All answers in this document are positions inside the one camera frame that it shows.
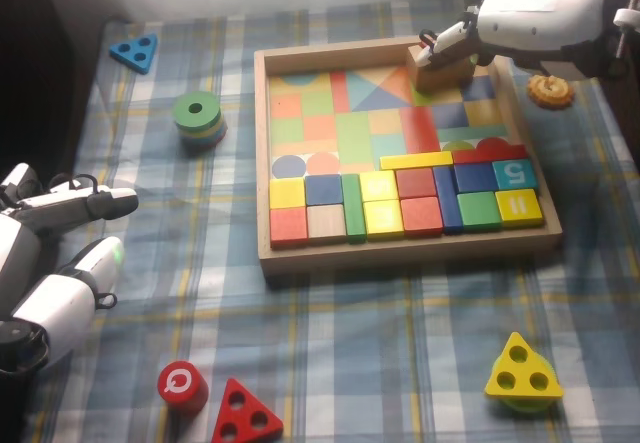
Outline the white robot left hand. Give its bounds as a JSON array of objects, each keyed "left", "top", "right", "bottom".
[{"left": 0, "top": 162, "right": 140, "bottom": 375}]

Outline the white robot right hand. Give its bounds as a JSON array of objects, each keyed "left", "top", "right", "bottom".
[{"left": 416, "top": 0, "right": 622, "bottom": 82}]

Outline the natural wooden block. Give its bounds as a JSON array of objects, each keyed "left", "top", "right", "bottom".
[{"left": 405, "top": 43, "right": 477, "bottom": 95}]

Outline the tan toy biscuit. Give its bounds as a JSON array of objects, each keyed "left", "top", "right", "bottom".
[{"left": 526, "top": 73, "right": 576, "bottom": 111}]

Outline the red long wooden bar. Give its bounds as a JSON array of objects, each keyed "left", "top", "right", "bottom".
[{"left": 451, "top": 143, "right": 530, "bottom": 166}]

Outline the red cylinder with white print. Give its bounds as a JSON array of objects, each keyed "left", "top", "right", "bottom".
[{"left": 156, "top": 359, "right": 211, "bottom": 417}]

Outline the yellow long wooden bar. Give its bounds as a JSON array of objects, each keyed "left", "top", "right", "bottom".
[{"left": 379, "top": 150, "right": 455, "bottom": 172}]

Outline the blue long wooden bar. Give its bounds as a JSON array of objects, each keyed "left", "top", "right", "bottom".
[{"left": 431, "top": 164, "right": 464, "bottom": 236}]

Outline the red triangle with three holes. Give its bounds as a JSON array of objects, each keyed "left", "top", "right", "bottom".
[{"left": 210, "top": 377, "right": 286, "bottom": 443}]

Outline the blue triangle with three holes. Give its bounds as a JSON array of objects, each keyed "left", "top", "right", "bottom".
[{"left": 108, "top": 33, "right": 160, "bottom": 77}]

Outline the green long wooden bar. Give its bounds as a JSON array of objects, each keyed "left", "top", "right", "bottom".
[{"left": 340, "top": 172, "right": 368, "bottom": 245}]

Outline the wooden tray with printed floor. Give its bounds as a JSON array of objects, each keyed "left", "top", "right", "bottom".
[{"left": 253, "top": 34, "right": 564, "bottom": 277}]

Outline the blue plaid table cloth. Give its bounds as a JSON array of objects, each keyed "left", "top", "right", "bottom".
[{"left": 22, "top": 0, "right": 640, "bottom": 443}]

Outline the yellow triangle with three holes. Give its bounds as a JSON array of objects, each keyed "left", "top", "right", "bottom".
[{"left": 482, "top": 331, "right": 565, "bottom": 401}]

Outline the green ridged disc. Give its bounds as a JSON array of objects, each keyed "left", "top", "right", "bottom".
[{"left": 492, "top": 353, "right": 559, "bottom": 414}]

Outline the red wooden ring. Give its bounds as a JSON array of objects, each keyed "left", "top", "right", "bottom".
[{"left": 179, "top": 135, "right": 227, "bottom": 157}]

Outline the yellow wooden ring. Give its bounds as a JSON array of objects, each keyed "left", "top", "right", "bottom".
[{"left": 174, "top": 121, "right": 225, "bottom": 141}]

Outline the blue wooden ring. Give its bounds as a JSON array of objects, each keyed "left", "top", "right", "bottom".
[{"left": 177, "top": 126, "right": 228, "bottom": 148}]

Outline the green wooden ring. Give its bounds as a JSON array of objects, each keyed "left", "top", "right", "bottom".
[{"left": 171, "top": 90, "right": 223, "bottom": 134}]

